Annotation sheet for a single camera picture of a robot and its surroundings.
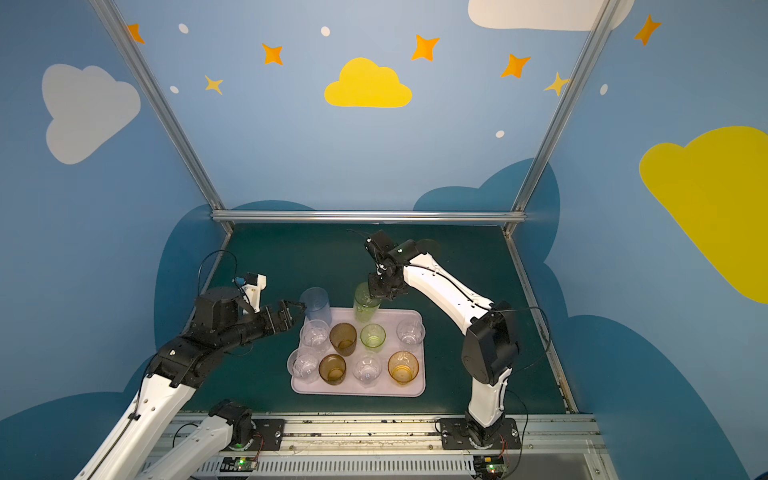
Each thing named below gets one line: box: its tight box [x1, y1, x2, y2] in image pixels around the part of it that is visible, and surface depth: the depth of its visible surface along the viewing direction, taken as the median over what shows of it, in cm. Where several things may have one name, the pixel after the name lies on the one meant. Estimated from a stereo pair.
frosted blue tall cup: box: [300, 287, 332, 326], surface depth 88 cm
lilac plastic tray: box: [291, 308, 426, 397], surface depth 86 cm
